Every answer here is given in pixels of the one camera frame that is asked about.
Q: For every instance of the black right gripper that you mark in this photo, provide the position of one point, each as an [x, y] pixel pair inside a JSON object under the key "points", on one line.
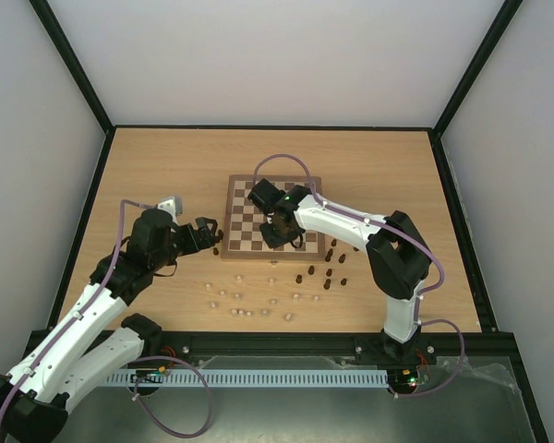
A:
{"points": [[274, 232]]}

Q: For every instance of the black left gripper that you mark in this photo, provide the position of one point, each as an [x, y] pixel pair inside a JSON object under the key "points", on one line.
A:
{"points": [[208, 239]]}

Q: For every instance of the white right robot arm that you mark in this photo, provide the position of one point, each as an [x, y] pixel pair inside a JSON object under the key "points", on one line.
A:
{"points": [[397, 254]]}

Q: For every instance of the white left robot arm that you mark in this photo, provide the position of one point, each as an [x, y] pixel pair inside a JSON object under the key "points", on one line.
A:
{"points": [[39, 393]]}

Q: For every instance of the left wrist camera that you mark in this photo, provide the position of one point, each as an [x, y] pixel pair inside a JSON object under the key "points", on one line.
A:
{"points": [[172, 205]]}

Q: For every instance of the white slotted cable duct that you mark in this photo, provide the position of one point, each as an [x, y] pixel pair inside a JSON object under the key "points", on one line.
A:
{"points": [[257, 378]]}

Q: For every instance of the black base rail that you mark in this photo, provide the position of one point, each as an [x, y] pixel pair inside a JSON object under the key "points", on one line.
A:
{"points": [[202, 345]]}

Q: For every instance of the black frame post left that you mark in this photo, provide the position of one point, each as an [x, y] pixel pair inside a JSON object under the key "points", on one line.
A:
{"points": [[57, 35]]}

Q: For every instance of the black frame post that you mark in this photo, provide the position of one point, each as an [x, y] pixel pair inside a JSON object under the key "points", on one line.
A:
{"points": [[484, 51], [57, 35]]}

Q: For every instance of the black frame post right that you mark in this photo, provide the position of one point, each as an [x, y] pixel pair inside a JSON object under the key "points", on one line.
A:
{"points": [[484, 51]]}

